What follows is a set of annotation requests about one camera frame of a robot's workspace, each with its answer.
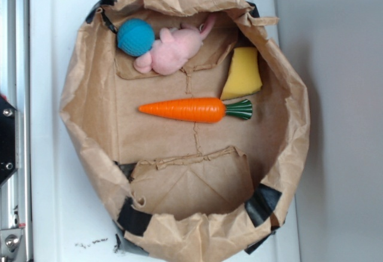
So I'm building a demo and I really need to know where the orange plastic carrot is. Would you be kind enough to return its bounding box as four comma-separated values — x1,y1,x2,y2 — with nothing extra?
138,98,253,123

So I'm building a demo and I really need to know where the aluminium frame rail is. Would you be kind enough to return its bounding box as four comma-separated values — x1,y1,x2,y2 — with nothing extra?
1,0,34,261

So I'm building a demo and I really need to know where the blue knitted ball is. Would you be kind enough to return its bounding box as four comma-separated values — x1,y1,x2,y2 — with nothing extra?
117,19,155,57

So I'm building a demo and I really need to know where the pink plush bunny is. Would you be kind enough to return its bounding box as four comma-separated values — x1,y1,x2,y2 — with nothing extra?
133,14,216,75

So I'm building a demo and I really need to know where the yellow green sponge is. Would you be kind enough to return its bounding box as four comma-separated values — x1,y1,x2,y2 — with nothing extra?
220,47,263,100

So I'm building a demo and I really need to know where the brown paper bag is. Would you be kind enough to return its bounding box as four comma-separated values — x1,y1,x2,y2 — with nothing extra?
60,0,310,261

